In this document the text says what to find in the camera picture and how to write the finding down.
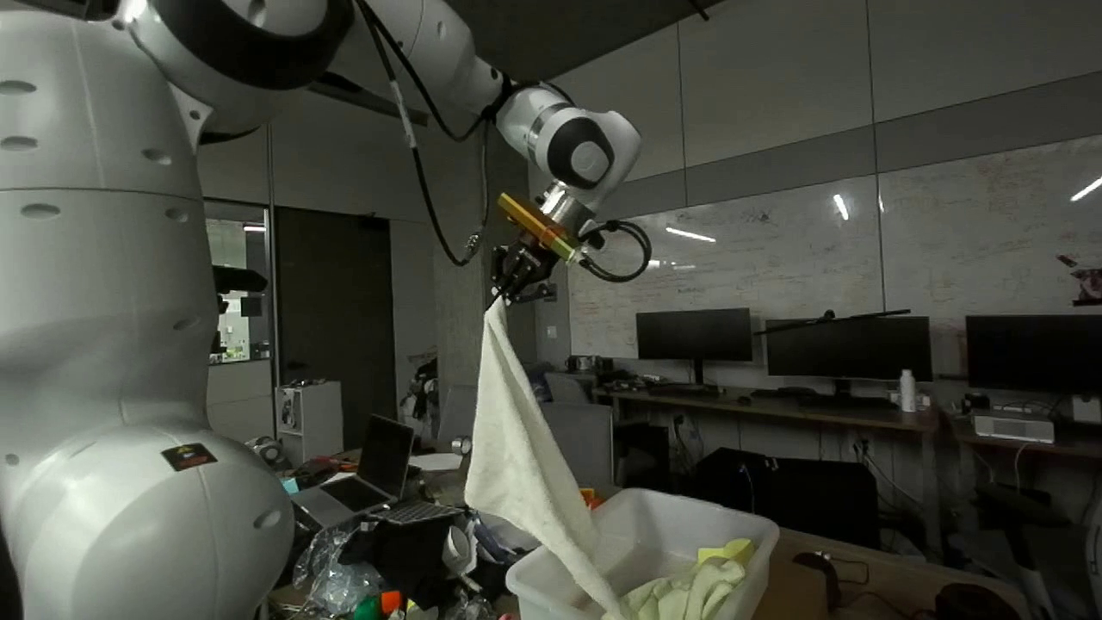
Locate middle black monitor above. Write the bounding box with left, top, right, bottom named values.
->
left=765, top=317, right=931, bottom=379

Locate long wooden desk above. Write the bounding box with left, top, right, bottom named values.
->
left=612, top=389, right=945, bottom=551

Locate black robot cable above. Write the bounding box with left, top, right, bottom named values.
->
left=354, top=0, right=653, bottom=285

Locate grey white towel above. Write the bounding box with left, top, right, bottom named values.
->
left=465, top=301, right=628, bottom=620

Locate left black monitor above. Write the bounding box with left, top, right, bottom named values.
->
left=638, top=309, right=752, bottom=360

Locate white spray bottle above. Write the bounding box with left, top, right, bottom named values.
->
left=900, top=368, right=920, bottom=413

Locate white plastic storage bin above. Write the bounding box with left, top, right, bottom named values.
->
left=508, top=488, right=778, bottom=620

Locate light green cloth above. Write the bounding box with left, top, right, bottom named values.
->
left=625, top=536, right=756, bottom=620

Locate open laptop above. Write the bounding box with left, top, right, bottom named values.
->
left=293, top=416, right=413, bottom=527

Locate right black monitor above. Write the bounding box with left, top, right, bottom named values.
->
left=963, top=317, right=1102, bottom=396

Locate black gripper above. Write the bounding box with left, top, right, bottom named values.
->
left=493, top=243, right=559, bottom=301

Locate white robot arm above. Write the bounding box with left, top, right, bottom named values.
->
left=0, top=0, right=640, bottom=620

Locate black monitor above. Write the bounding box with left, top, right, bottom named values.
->
left=963, top=317, right=1102, bottom=396
left=765, top=317, right=931, bottom=379
left=638, top=309, right=752, bottom=360

